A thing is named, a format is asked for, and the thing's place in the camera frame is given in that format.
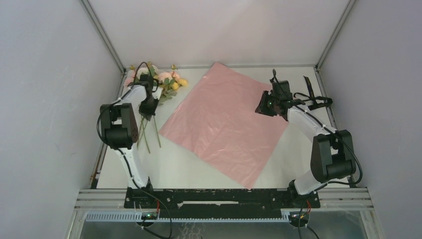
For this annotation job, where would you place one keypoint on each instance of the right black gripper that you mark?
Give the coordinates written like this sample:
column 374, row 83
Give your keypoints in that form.
column 261, row 108

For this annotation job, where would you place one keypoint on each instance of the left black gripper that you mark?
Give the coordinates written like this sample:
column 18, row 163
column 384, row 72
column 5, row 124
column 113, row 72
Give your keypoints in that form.
column 147, row 114

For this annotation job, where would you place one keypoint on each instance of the fake flower bouquet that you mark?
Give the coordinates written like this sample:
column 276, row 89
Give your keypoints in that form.
column 161, row 86

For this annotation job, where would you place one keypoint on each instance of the purple pink wrapping paper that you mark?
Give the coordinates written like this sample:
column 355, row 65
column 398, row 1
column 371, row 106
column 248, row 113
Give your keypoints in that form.
column 218, row 123

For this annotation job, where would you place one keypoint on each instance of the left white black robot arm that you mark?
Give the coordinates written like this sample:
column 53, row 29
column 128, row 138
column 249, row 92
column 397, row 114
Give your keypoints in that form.
column 118, row 122

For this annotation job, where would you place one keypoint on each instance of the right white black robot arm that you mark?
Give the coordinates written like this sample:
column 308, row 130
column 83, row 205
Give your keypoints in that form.
column 332, row 155

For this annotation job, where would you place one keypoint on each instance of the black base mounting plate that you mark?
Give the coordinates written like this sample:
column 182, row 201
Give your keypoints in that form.
column 218, row 202

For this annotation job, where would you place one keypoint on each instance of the aluminium frame rail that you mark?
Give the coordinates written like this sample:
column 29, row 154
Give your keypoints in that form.
column 331, row 199

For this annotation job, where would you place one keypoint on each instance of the white slotted cable duct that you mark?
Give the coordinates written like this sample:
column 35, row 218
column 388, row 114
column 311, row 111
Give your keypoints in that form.
column 282, row 216

